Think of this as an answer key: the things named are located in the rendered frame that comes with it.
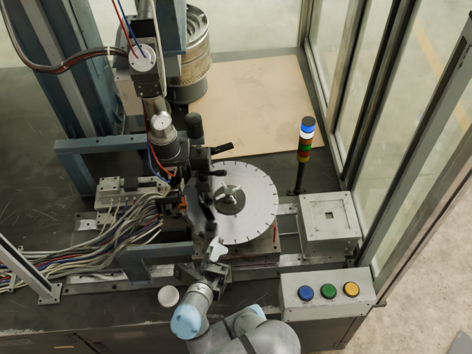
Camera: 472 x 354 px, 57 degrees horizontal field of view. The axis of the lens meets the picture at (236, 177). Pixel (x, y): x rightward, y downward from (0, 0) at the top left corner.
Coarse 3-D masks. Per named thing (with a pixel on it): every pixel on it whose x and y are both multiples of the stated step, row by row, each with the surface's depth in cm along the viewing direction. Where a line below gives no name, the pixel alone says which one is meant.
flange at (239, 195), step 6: (222, 186) 148; (228, 186) 148; (234, 186) 148; (216, 192) 147; (222, 192) 146; (234, 192) 145; (240, 192) 146; (222, 198) 145; (234, 198) 143; (240, 198) 145; (216, 204) 144; (222, 204) 144; (228, 204) 144; (234, 204) 144; (240, 204) 144; (222, 210) 143; (228, 210) 142; (234, 210) 142
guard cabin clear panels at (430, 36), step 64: (128, 0) 199; (192, 0) 202; (256, 0) 204; (320, 0) 188; (384, 0) 118; (448, 0) 86; (0, 64) 223; (320, 64) 197; (384, 64) 121; (384, 128) 125; (448, 128) 89; (384, 192) 129; (384, 256) 133
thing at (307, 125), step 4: (308, 116) 139; (304, 120) 138; (308, 120) 138; (312, 120) 138; (304, 124) 137; (308, 124) 137; (312, 124) 137; (304, 128) 138; (308, 128) 137; (312, 128) 137; (308, 132) 138
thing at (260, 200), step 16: (224, 176) 152; (240, 176) 151; (256, 176) 151; (192, 192) 148; (256, 192) 147; (272, 192) 147; (192, 208) 144; (208, 208) 144; (256, 208) 144; (272, 208) 144; (192, 224) 141; (208, 224) 141; (224, 224) 141; (240, 224) 140; (256, 224) 140; (208, 240) 137; (224, 240) 137; (240, 240) 137
